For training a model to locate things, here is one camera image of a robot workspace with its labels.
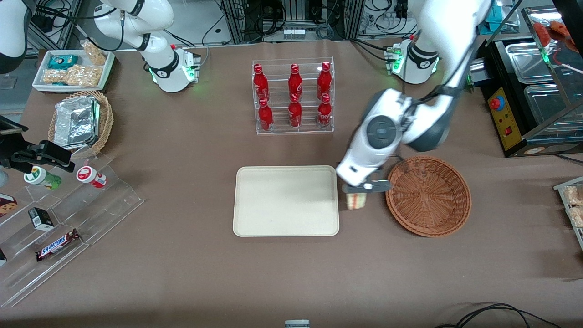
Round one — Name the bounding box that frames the round brown wicker basket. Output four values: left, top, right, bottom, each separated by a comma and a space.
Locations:
385, 156, 472, 238

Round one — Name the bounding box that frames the large clear peanut snack bag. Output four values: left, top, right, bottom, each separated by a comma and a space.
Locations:
42, 65, 103, 88

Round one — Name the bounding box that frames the aluminium foil container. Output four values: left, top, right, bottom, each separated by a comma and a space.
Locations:
53, 96, 101, 150

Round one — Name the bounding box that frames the small black box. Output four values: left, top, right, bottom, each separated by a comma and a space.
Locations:
28, 207, 55, 231

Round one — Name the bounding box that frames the red labelled white cup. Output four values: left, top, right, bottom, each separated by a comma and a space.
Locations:
76, 166, 107, 189

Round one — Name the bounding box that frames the brown Snickers bar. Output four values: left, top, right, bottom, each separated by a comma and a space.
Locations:
36, 229, 81, 262

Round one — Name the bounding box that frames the black food warmer appliance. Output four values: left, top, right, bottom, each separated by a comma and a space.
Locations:
469, 5, 583, 158

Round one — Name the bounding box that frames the green labelled white cup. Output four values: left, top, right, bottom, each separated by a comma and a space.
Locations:
24, 166, 62, 190

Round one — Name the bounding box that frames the triangular white bread sandwich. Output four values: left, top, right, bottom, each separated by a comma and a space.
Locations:
347, 191, 368, 210

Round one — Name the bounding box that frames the oval light wicker basket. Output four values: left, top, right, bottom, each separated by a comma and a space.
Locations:
47, 90, 114, 158

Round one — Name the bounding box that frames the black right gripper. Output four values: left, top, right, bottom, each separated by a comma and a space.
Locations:
0, 116, 76, 173

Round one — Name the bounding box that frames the teal snack packet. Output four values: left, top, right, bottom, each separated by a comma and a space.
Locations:
48, 55, 79, 70

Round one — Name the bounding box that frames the red cola bottle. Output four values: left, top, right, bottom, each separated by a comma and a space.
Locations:
317, 93, 332, 129
258, 98, 274, 133
317, 61, 332, 97
288, 94, 303, 129
253, 64, 270, 102
288, 64, 303, 98

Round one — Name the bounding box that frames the brown cookie box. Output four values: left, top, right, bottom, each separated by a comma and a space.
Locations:
0, 194, 18, 218

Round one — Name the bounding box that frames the black floor cable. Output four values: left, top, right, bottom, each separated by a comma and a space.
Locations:
435, 303, 562, 328

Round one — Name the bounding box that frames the white rectangular snack tray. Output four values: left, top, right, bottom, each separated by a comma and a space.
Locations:
32, 49, 116, 93

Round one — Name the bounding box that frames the clear acrylic stepped shelf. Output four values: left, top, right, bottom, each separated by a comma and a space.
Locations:
0, 153, 145, 308

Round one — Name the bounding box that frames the clear acrylic bottle rack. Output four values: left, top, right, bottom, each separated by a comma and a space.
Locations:
252, 57, 335, 135

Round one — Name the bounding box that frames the cream rectangular plastic tray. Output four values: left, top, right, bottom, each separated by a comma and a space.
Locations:
233, 165, 340, 237

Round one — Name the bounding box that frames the small clear snack bag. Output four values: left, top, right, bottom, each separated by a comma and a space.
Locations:
81, 40, 107, 66

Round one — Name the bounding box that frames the white wire snack tray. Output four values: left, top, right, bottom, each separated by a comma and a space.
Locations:
553, 177, 583, 251

